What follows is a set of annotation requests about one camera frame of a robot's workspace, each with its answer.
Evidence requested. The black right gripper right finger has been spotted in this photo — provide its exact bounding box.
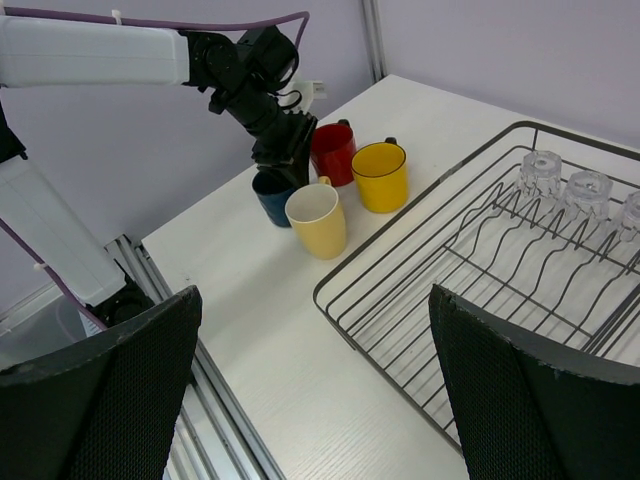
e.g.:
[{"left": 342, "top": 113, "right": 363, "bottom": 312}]
[{"left": 429, "top": 285, "right": 639, "bottom": 479}]

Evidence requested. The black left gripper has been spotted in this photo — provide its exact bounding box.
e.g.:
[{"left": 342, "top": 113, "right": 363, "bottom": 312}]
[{"left": 232, "top": 104, "right": 318, "bottom": 188}]

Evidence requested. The red mug black handle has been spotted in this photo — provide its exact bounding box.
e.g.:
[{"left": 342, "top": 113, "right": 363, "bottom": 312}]
[{"left": 311, "top": 119, "right": 356, "bottom": 187}]

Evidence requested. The blue mug black handle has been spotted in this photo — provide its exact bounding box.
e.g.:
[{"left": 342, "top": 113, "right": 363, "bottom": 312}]
[{"left": 252, "top": 171, "right": 296, "bottom": 228}]

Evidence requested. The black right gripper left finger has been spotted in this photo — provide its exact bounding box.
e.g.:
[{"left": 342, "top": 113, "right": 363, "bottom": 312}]
[{"left": 1, "top": 286, "right": 202, "bottom": 479}]

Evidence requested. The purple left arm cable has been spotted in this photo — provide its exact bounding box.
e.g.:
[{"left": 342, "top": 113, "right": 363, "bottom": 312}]
[{"left": 0, "top": 9, "right": 311, "bottom": 334}]

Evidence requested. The clear glass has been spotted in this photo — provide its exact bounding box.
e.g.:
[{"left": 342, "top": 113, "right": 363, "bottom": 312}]
[
  {"left": 613, "top": 191, "right": 640, "bottom": 243},
  {"left": 516, "top": 150, "right": 562, "bottom": 200},
  {"left": 558, "top": 170, "right": 613, "bottom": 222}
]

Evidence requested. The pale yellow mug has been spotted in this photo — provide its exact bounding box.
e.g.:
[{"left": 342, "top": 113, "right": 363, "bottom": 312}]
[{"left": 285, "top": 176, "right": 347, "bottom": 260}]

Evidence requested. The black wire dish rack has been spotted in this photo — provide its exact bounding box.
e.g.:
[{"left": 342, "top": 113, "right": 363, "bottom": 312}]
[{"left": 313, "top": 121, "right": 639, "bottom": 446}]

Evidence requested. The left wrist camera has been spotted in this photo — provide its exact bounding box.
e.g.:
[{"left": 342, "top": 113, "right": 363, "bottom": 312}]
[{"left": 276, "top": 80, "right": 328, "bottom": 113}]

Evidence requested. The aluminium mounting rail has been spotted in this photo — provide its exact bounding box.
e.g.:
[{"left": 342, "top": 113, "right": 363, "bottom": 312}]
[{"left": 102, "top": 237, "right": 286, "bottom": 480}]

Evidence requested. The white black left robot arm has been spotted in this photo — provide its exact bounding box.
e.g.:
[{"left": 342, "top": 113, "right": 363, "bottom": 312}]
[{"left": 1, "top": 7, "right": 317, "bottom": 322}]

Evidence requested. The yellow mug black handle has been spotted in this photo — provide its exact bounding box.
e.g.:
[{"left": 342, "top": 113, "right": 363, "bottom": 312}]
[{"left": 351, "top": 137, "right": 409, "bottom": 214}]

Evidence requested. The left aluminium frame post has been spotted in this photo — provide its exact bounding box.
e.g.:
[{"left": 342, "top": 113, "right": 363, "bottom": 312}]
[{"left": 360, "top": 0, "right": 388, "bottom": 83}]

